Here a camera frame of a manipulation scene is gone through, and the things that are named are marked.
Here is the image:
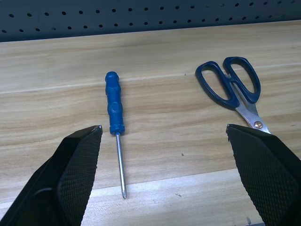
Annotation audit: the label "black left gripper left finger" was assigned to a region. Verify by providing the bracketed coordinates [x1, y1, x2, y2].
[0, 124, 103, 226]

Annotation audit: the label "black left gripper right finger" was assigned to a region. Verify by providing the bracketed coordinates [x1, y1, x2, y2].
[226, 124, 301, 226]

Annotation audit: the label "dark blue handled scissors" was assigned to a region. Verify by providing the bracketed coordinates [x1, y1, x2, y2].
[195, 56, 272, 135]

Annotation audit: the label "blue handled screwdriver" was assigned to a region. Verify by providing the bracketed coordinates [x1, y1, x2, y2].
[105, 71, 127, 200]

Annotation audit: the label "dark perforated back panel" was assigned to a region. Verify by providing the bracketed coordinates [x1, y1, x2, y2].
[0, 0, 301, 43]

